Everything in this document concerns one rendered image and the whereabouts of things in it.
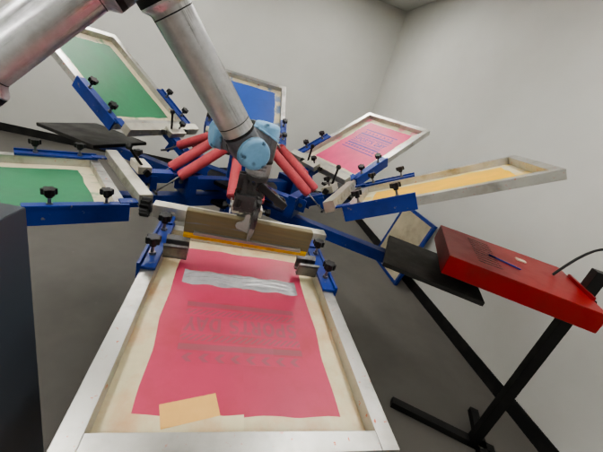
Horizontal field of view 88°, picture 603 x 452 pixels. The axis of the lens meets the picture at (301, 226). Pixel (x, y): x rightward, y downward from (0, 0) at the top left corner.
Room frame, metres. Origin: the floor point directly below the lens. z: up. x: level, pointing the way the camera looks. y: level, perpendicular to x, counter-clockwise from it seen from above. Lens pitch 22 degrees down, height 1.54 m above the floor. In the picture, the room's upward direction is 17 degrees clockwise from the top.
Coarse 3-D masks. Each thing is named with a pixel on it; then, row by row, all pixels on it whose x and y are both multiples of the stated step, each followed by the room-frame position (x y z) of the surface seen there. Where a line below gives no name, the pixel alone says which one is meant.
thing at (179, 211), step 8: (160, 208) 1.02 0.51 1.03; (168, 208) 1.03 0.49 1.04; (176, 208) 1.04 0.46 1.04; (184, 208) 1.06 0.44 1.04; (200, 208) 1.10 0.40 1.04; (152, 216) 1.01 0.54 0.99; (176, 216) 1.04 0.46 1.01; (184, 216) 1.04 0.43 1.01; (288, 224) 1.20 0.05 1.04; (320, 232) 1.22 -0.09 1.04
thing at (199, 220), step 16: (192, 208) 0.85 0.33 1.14; (192, 224) 0.84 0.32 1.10; (208, 224) 0.85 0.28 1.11; (224, 224) 0.87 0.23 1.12; (256, 224) 0.90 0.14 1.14; (272, 224) 0.92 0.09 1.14; (256, 240) 0.90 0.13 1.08; (272, 240) 0.92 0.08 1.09; (288, 240) 0.93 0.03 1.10; (304, 240) 0.95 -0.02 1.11
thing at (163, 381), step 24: (192, 264) 0.85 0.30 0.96; (216, 264) 0.89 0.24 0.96; (240, 264) 0.94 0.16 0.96; (192, 288) 0.73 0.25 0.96; (216, 288) 0.77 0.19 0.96; (168, 312) 0.62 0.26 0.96; (168, 336) 0.54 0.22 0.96; (168, 360) 0.48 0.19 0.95; (144, 384) 0.42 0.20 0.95; (168, 384) 0.43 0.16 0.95; (192, 384) 0.45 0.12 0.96; (216, 384) 0.46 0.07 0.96; (240, 384) 0.48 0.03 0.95; (144, 408) 0.37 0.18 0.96; (240, 408) 0.43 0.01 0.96
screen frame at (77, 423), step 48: (192, 240) 0.99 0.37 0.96; (144, 288) 0.64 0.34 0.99; (336, 336) 0.69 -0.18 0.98; (96, 384) 0.37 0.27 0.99; (144, 432) 0.31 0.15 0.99; (192, 432) 0.34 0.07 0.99; (240, 432) 0.36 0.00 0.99; (288, 432) 0.38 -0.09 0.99; (336, 432) 0.41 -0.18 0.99; (384, 432) 0.44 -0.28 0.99
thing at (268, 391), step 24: (264, 264) 0.98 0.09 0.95; (288, 264) 1.03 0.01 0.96; (312, 336) 0.69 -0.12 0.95; (312, 360) 0.60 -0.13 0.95; (264, 384) 0.50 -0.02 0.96; (288, 384) 0.51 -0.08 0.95; (312, 384) 0.53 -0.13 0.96; (264, 408) 0.44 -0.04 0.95; (288, 408) 0.46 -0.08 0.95; (312, 408) 0.47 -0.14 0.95; (336, 408) 0.49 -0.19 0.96
